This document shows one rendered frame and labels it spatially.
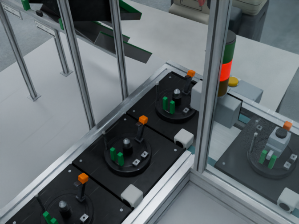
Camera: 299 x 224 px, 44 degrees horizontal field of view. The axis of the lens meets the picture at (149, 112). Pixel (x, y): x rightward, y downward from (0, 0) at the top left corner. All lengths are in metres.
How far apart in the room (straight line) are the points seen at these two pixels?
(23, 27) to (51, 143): 2.21
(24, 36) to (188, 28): 1.89
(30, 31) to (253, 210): 2.67
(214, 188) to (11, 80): 0.93
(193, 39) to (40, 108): 0.72
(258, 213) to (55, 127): 0.74
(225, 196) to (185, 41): 0.80
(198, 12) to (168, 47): 0.38
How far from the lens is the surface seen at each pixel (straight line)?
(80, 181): 0.98
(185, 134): 1.13
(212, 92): 0.83
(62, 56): 1.50
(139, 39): 1.68
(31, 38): 3.30
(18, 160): 1.33
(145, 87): 1.32
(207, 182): 1.12
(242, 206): 1.10
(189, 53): 1.61
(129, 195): 1.03
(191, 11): 1.95
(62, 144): 1.32
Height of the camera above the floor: 1.89
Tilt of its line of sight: 49 degrees down
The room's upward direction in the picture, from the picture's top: 3 degrees counter-clockwise
